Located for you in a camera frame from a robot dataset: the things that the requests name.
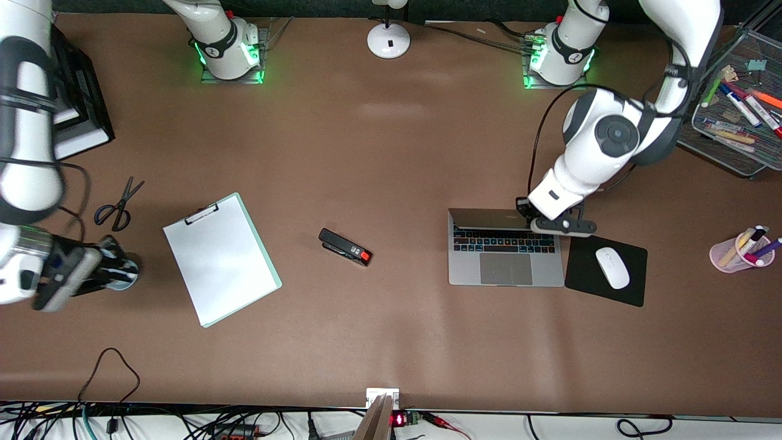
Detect silver laptop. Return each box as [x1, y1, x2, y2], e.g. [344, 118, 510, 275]
[448, 208, 566, 287]

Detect green marker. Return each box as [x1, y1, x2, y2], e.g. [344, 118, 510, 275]
[701, 71, 729, 109]

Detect white marker with black cap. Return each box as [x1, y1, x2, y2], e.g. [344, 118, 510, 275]
[740, 225, 769, 257]

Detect white marker with blue cap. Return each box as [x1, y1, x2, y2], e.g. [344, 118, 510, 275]
[719, 82, 762, 128]

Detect purple marker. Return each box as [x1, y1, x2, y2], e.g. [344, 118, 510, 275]
[748, 237, 782, 265]

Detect white marker with red cap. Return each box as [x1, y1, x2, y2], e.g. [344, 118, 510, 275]
[727, 82, 782, 139]

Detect blue mesh pen cup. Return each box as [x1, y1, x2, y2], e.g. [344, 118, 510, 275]
[98, 235, 141, 292]

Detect black scissors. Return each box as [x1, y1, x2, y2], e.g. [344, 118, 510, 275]
[93, 177, 146, 232]

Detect black mouse pad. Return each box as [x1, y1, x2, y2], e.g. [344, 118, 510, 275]
[565, 231, 648, 307]

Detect white computer mouse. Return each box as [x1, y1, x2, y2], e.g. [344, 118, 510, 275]
[596, 247, 630, 290]

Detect white paper sheet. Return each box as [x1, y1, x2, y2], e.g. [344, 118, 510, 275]
[163, 199, 277, 326]

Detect mint green clipboard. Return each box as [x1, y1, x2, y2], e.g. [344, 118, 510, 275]
[163, 192, 283, 329]

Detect black stacked file tray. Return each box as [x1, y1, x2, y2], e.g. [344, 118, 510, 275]
[49, 24, 115, 161]

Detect pink mesh pen cup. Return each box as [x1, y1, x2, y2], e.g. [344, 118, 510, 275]
[710, 229, 775, 273]

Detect black mesh desk tray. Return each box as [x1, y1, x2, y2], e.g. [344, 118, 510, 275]
[677, 27, 782, 179]

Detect yellow pencil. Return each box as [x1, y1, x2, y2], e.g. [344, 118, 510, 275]
[720, 231, 753, 267]

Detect black stapler with red end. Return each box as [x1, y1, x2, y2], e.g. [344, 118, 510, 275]
[318, 228, 373, 267]

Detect white lamp base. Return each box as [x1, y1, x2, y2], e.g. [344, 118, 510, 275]
[367, 0, 411, 59]

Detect orange highlighter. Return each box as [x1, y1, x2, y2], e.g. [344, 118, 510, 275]
[748, 88, 782, 111]

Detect small white box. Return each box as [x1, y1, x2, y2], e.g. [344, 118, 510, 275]
[366, 388, 400, 409]

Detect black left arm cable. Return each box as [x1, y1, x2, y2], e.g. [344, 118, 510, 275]
[528, 61, 694, 196]

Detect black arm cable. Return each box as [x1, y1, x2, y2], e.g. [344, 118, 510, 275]
[0, 158, 93, 245]
[528, 61, 694, 196]

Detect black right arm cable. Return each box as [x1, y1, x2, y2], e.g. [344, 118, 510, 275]
[0, 158, 93, 245]

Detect thin black looped cable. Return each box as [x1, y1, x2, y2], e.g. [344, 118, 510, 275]
[77, 347, 141, 405]

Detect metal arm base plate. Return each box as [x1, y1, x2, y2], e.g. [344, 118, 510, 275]
[200, 24, 269, 85]
[521, 31, 591, 91]

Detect black cable bundle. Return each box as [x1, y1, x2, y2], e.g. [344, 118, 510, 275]
[422, 21, 541, 51]

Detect red wire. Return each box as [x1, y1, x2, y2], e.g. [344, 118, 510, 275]
[422, 412, 472, 440]

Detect black coiled cable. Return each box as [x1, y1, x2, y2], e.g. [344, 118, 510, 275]
[616, 416, 674, 438]

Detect grey camera stand post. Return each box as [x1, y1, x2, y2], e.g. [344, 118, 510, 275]
[353, 394, 395, 440]

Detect clear acrylic bracket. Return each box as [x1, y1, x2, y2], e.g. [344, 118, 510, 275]
[263, 16, 294, 51]

